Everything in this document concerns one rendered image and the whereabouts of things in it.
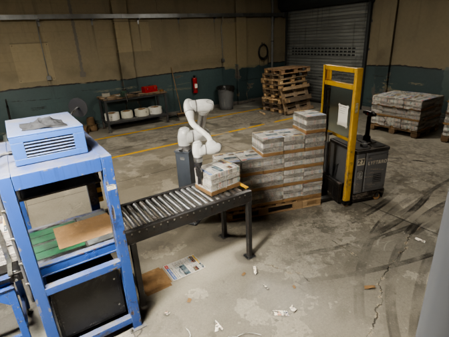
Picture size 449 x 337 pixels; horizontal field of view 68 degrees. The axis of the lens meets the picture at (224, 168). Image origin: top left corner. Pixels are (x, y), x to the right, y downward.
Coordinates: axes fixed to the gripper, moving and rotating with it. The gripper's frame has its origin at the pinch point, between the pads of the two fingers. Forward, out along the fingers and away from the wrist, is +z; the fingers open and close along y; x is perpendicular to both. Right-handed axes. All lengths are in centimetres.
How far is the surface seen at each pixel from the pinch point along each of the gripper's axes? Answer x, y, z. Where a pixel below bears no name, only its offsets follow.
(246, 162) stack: -89, 39, 12
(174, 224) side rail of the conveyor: 44, -29, 21
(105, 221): 96, 1, 14
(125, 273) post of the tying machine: 97, -49, 37
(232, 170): -31.8, -13.6, -8.1
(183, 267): 27, -1, 93
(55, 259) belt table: 140, -30, 16
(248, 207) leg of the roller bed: -39, -29, 30
